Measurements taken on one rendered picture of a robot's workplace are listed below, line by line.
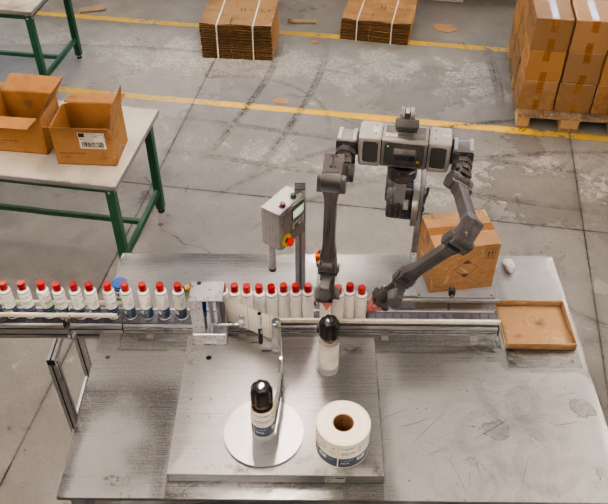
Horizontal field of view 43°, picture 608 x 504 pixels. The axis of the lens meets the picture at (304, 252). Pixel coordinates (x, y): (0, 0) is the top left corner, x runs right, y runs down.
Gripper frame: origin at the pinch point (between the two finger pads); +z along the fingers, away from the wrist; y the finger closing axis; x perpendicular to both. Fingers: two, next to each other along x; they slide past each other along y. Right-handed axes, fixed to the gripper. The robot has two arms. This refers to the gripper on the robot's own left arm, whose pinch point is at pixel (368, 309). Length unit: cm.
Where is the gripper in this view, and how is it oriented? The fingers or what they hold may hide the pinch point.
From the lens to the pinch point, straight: 339.3
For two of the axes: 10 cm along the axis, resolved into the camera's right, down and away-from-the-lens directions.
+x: 8.0, 4.4, 4.1
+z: -6.0, 5.9, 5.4
